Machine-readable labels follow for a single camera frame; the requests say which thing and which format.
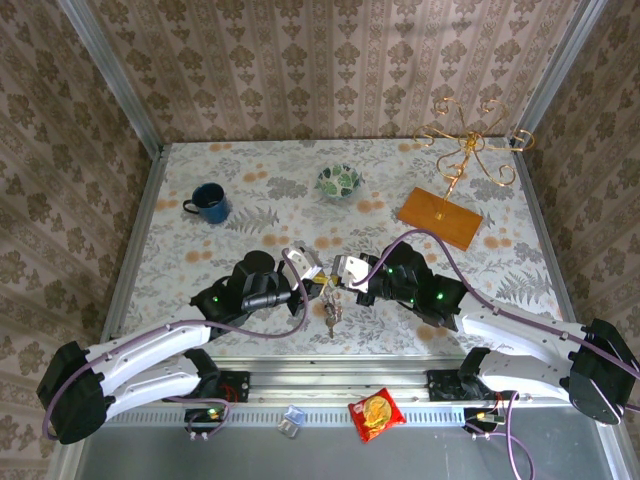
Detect metal ring plate with keyrings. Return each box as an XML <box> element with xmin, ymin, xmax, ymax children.
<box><xmin>317</xmin><ymin>284</ymin><xmax>346</xmax><ymax>324</ymax></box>

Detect dark blue enamel mug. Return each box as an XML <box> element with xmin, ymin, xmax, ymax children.
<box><xmin>181</xmin><ymin>182</ymin><xmax>232</xmax><ymax>225</ymax></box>

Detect green leaf print bowl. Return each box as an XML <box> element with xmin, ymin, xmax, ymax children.
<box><xmin>314</xmin><ymin>163</ymin><xmax>364</xmax><ymax>201</ymax></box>

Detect floral print tablecloth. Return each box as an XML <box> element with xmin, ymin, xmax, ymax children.
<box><xmin>119</xmin><ymin>138</ymin><xmax>574</xmax><ymax>357</ymax></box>

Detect red snack packet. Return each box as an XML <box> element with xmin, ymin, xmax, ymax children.
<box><xmin>347</xmin><ymin>387</ymin><xmax>407</xmax><ymax>445</ymax></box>

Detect small clear plastic piece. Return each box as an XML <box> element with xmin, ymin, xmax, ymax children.
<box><xmin>277</xmin><ymin>404</ymin><xmax>306</xmax><ymax>439</ymax></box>

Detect small black electronics board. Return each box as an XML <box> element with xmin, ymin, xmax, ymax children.
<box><xmin>462</xmin><ymin>407</ymin><xmax>504</xmax><ymax>441</ymax></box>
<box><xmin>184</xmin><ymin>405</ymin><xmax>232</xmax><ymax>441</ymax></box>

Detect grey metal shelf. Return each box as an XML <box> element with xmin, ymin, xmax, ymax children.
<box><xmin>74</xmin><ymin>424</ymin><xmax>621</xmax><ymax>480</ymax></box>

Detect gold wire hook stand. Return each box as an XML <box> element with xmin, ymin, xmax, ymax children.
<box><xmin>397</xmin><ymin>96</ymin><xmax>536</xmax><ymax>253</ymax></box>

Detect aluminium front rail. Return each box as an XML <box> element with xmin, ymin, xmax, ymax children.
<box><xmin>107</xmin><ymin>354</ymin><xmax>614</xmax><ymax>426</ymax></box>

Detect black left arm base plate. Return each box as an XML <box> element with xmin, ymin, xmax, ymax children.
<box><xmin>219</xmin><ymin>370</ymin><xmax>251</xmax><ymax>403</ymax></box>

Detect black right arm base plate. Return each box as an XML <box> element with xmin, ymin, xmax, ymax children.
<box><xmin>426</xmin><ymin>368</ymin><xmax>474</xmax><ymax>402</ymax></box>

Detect aluminium table side rail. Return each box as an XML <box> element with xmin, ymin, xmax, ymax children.
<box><xmin>514</xmin><ymin>134</ymin><xmax>589</xmax><ymax>364</ymax></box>
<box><xmin>97</xmin><ymin>144</ymin><xmax>169</xmax><ymax>354</ymax></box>

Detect aluminium frame post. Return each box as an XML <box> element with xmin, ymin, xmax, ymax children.
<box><xmin>57</xmin><ymin>0</ymin><xmax>164</xmax><ymax>156</ymax></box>
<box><xmin>517</xmin><ymin>0</ymin><xmax>609</xmax><ymax>136</ymax></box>

